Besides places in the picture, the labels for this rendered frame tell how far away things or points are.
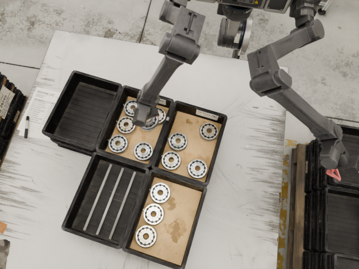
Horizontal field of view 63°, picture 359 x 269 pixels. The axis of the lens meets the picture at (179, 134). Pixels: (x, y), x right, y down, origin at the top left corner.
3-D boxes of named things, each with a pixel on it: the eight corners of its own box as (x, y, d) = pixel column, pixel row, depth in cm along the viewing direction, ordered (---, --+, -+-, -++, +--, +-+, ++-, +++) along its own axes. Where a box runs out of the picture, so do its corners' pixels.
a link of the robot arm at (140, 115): (161, 95, 120) (140, 88, 117) (155, 121, 116) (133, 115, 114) (153, 105, 130) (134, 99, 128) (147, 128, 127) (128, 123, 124)
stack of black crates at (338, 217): (303, 194, 222) (325, 186, 190) (343, 201, 221) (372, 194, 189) (302, 250, 208) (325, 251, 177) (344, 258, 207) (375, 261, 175)
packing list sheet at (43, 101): (33, 86, 186) (33, 86, 186) (69, 92, 185) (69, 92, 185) (15, 134, 175) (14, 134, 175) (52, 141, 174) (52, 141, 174)
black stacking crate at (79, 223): (100, 157, 160) (94, 151, 149) (151, 173, 158) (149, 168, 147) (68, 229, 147) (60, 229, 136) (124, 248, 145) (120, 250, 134)
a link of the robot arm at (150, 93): (202, 40, 86) (168, 26, 83) (199, 56, 84) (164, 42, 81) (159, 97, 124) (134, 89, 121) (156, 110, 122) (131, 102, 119)
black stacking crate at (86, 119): (79, 80, 176) (73, 70, 165) (125, 94, 173) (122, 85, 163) (49, 140, 163) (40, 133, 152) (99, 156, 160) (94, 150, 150)
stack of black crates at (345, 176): (304, 144, 236) (333, 123, 193) (342, 150, 234) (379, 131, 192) (303, 193, 222) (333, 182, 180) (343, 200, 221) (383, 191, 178)
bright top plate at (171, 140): (170, 131, 161) (170, 131, 161) (188, 134, 161) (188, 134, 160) (166, 148, 158) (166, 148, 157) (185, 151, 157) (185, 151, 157)
